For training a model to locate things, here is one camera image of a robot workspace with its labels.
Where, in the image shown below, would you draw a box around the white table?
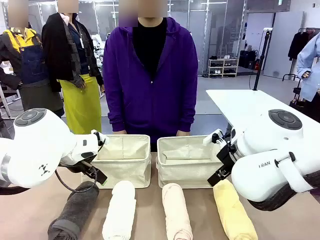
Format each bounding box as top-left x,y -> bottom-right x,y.
205,89 -> 320,141

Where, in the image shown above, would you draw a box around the yellow towel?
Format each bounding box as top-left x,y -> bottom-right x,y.
212,178 -> 259,240

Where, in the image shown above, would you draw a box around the person in purple hoodie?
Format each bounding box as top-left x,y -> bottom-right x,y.
102,0 -> 199,152

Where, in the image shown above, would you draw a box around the grey towel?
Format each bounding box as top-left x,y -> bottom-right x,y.
47,181 -> 100,240

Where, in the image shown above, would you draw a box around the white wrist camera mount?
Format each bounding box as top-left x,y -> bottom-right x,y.
91,129 -> 110,148
202,128 -> 224,146

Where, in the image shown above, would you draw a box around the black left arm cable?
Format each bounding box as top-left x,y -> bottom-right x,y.
54,162 -> 99,193

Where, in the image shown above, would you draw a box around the mannequin yellow hoodie denim apron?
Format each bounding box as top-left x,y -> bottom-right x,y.
0,0 -> 65,118

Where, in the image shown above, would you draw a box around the cream fabric basket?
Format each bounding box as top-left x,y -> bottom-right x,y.
81,134 -> 153,190
156,135 -> 226,189

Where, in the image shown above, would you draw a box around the black stacked cases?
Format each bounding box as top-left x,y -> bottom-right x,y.
238,49 -> 259,70

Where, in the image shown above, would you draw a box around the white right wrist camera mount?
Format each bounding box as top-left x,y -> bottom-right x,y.
202,128 -> 224,146

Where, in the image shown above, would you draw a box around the person in light blue shirt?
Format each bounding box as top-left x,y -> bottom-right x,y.
296,31 -> 320,102

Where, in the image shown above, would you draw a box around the black camera pole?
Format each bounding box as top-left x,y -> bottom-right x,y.
252,28 -> 272,91

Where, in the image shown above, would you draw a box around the black clothes rack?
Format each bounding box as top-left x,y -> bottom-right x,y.
282,27 -> 320,82

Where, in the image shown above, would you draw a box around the pink towel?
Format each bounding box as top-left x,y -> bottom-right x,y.
161,182 -> 194,240

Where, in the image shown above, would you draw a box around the black right arm cable sleeve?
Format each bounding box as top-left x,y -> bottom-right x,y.
246,169 -> 320,212

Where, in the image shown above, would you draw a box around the rolled white towel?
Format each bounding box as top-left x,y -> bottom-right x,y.
101,180 -> 138,240

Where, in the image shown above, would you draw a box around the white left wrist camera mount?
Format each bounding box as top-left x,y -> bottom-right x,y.
91,129 -> 110,148

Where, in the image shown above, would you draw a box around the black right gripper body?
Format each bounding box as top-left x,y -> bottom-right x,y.
216,142 -> 242,173

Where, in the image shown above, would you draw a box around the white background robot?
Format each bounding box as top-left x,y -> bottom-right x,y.
90,33 -> 105,68

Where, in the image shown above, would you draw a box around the wooden shoe rack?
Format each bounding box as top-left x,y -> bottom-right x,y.
207,57 -> 240,79

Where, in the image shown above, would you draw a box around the dark hanging coat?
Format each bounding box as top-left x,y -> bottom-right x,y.
287,31 -> 310,62

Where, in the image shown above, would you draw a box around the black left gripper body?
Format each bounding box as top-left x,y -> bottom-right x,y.
74,159 -> 108,186

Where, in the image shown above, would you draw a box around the person's left forearm purple sleeve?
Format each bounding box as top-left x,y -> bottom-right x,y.
176,87 -> 199,133

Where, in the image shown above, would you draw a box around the person's right forearm purple sleeve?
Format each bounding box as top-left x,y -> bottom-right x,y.
103,87 -> 127,133

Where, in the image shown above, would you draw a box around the mannequin black jacket yellow apron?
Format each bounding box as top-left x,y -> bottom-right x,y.
41,0 -> 105,135

